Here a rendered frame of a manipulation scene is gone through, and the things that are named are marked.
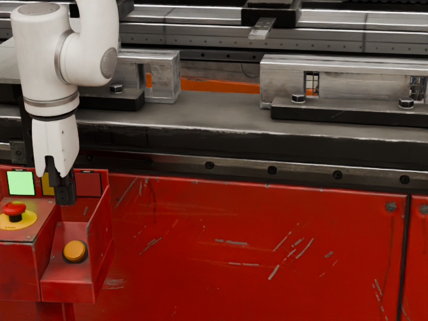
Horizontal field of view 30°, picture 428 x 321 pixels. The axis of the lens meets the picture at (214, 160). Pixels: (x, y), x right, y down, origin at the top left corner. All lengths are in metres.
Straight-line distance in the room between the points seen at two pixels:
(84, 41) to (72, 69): 0.05
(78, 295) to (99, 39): 0.45
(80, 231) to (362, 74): 0.60
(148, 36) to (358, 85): 0.56
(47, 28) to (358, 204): 0.67
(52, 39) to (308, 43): 0.77
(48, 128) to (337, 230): 0.60
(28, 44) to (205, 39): 0.72
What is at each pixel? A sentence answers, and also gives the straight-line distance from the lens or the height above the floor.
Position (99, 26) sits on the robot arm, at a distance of 1.16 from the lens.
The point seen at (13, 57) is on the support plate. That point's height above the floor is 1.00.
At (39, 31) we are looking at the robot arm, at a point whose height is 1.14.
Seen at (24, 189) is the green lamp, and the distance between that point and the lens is 1.49.
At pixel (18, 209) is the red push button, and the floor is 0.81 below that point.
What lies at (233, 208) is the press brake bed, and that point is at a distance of 1.55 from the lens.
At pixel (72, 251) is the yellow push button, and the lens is 1.42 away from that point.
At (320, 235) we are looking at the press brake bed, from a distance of 1.55.
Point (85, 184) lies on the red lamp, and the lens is 1.45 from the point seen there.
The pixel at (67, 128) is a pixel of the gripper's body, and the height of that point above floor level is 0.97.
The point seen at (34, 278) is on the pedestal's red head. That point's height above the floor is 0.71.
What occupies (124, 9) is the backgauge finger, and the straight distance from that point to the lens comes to 1.87.
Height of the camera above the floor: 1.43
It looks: 24 degrees down
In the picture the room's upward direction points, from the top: 1 degrees counter-clockwise
